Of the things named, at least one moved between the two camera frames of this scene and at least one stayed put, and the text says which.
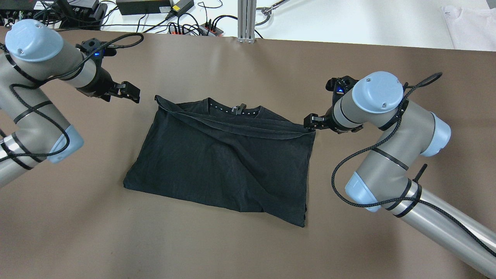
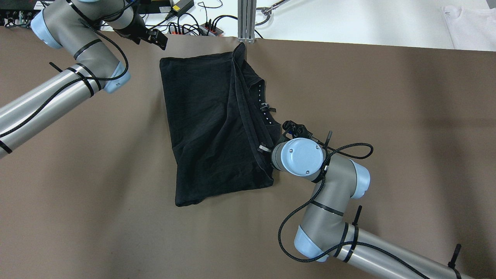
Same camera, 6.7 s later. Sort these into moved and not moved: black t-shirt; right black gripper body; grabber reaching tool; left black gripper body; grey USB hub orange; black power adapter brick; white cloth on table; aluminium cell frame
Moved: left black gripper body; right black gripper body; black t-shirt
Not moved: aluminium cell frame; grey USB hub orange; grabber reaching tool; white cloth on table; black power adapter brick
